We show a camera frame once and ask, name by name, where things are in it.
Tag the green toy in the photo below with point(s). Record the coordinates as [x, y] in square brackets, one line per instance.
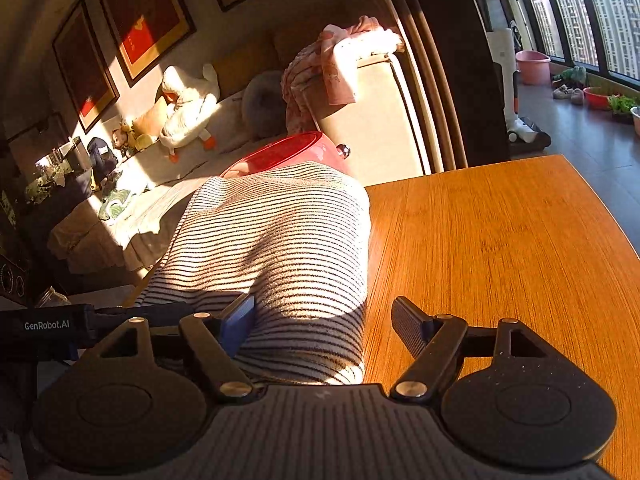
[575, 76]

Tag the white pink basin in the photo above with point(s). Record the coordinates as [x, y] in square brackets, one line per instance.
[636, 120]

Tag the pink blanket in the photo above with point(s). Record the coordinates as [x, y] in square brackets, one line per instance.
[340, 70]

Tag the large red round tub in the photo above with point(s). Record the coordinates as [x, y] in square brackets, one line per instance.
[300, 150]

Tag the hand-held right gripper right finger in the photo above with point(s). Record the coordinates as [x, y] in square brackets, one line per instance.
[410, 327]

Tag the pink bucket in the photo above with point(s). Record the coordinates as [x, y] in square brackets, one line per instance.
[532, 67]

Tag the dark cabinet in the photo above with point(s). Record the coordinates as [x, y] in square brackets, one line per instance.
[50, 200]

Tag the grey beige sofa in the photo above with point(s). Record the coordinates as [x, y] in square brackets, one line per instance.
[350, 125]

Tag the white goose plush toy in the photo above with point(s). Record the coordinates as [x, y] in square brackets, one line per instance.
[187, 110]

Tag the green patterned cloth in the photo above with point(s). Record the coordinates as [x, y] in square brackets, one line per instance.
[117, 200]

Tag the black speaker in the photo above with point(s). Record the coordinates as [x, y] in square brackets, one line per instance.
[11, 280]

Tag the green leafy plant tray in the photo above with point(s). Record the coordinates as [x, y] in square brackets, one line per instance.
[622, 105]

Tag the dark backpack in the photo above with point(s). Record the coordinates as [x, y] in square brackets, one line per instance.
[101, 157]

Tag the yellow plush toy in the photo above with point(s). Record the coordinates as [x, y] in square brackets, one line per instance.
[139, 137]

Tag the grey round pillow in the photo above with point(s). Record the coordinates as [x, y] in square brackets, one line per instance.
[262, 105]

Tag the grey striped garment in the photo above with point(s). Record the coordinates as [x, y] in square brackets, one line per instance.
[280, 240]

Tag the brown plush doll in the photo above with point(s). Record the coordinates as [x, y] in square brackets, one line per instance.
[119, 142]

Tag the light shoe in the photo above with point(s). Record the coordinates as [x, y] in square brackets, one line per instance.
[561, 92]
[577, 97]

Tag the white floor washer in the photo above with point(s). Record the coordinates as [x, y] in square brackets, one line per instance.
[505, 75]

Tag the brown curtain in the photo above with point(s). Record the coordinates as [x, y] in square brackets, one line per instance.
[425, 85]

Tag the yellow cushion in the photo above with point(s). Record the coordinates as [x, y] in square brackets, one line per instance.
[149, 117]

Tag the small red basin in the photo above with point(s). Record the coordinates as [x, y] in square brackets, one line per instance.
[597, 99]

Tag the black window frame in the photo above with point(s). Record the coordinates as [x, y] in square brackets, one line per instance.
[615, 74]

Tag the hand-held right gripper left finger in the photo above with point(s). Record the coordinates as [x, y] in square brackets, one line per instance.
[239, 325]

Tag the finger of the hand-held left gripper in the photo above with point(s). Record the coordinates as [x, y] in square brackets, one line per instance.
[160, 311]

